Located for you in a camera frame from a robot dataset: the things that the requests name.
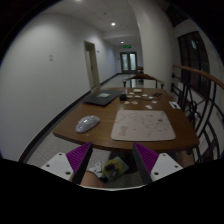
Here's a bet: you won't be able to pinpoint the beige side door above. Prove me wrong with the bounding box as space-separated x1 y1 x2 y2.
83 40 101 90

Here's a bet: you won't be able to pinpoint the person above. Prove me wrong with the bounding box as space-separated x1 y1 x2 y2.
79 150 196 189

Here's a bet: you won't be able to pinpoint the dark closed laptop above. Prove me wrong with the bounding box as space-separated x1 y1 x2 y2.
82 89 124 108

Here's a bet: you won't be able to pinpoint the wooden armchair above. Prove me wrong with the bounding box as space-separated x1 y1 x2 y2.
122 73 166 90

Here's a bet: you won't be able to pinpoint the ceiling lights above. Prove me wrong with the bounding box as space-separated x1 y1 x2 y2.
74 0 126 45

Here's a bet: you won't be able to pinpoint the black railing with wooden handrail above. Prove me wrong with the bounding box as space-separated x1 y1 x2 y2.
170 63 224 164

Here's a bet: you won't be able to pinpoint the translucent grey computer mouse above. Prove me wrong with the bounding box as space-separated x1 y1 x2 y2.
74 114 101 135

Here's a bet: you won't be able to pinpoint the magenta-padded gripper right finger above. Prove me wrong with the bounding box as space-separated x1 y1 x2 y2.
132 142 184 185

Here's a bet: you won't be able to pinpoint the green yellow bag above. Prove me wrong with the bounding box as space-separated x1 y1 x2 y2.
102 156 130 181

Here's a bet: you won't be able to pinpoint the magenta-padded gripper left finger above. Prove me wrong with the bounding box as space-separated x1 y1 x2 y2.
40 142 94 186

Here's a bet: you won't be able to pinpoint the glass double door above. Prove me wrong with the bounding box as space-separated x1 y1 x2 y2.
119 51 138 74

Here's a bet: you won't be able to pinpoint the dark window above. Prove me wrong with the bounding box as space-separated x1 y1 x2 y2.
177 31 212 100

